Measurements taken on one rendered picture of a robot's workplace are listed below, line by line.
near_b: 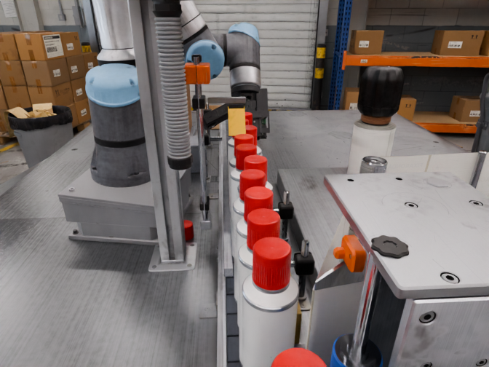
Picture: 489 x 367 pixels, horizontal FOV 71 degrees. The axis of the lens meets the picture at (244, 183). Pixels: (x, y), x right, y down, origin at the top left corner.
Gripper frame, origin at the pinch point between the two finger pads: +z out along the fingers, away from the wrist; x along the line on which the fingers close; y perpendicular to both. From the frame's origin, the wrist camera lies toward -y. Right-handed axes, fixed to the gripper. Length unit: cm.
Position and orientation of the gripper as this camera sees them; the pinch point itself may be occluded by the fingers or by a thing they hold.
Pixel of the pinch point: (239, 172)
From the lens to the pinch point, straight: 81.3
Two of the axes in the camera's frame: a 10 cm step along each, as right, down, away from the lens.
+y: 10.0, -0.3, 0.6
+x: -0.5, 0.8, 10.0
